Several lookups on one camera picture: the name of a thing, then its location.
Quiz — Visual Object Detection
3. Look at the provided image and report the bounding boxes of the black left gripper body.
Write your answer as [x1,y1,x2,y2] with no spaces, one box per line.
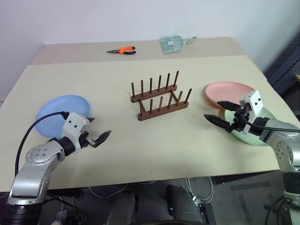
[78,131,98,149]

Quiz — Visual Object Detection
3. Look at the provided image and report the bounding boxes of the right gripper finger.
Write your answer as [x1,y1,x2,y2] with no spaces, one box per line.
[203,113,233,132]
[217,100,241,112]

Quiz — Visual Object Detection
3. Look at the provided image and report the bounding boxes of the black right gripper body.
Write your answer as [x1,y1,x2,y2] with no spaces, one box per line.
[228,105,251,134]

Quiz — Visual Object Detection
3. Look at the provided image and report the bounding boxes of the wooden dish rack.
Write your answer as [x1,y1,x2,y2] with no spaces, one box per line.
[130,70,193,122]

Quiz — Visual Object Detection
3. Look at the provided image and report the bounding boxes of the pink red plate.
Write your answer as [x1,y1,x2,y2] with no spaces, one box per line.
[204,81,256,110]

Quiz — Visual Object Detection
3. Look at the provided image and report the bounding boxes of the light green plate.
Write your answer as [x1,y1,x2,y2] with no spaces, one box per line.
[224,106,278,147]

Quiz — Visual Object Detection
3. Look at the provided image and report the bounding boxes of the blue plate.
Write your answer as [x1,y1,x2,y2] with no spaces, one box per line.
[35,94,92,139]

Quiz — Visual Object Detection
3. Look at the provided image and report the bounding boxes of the black woven panel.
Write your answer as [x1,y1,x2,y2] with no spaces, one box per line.
[263,30,300,100]

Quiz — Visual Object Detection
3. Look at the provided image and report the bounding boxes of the dark rounded shape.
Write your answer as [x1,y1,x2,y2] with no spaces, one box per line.
[107,189,137,225]
[165,184,205,225]

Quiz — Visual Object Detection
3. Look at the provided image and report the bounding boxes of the teal packaged cloth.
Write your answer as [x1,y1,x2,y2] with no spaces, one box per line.
[159,35,186,55]

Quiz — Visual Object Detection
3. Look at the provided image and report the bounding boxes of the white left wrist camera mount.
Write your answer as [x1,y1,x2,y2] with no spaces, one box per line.
[61,112,91,152]

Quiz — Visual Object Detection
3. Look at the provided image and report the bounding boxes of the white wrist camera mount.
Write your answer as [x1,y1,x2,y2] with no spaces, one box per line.
[239,90,262,136]
[61,112,91,152]

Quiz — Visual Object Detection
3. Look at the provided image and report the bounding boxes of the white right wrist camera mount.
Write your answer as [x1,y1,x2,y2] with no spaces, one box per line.
[239,90,262,136]

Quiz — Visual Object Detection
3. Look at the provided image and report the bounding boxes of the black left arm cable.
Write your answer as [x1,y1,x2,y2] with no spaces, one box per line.
[14,112,69,177]

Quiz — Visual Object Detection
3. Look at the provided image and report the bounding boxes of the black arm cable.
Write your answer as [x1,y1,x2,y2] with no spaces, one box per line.
[14,112,69,177]
[239,111,300,133]

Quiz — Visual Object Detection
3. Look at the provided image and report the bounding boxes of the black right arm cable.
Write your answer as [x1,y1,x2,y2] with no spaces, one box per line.
[239,111,300,133]

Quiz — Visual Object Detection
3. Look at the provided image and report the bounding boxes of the thin white wire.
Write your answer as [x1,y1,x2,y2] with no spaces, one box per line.
[88,183,129,200]

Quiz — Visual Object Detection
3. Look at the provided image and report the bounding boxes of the white cable bundle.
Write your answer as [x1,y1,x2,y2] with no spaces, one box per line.
[184,176,214,205]

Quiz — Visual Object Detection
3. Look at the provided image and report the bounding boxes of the orange handled pliers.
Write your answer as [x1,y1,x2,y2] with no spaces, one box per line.
[105,46,137,56]

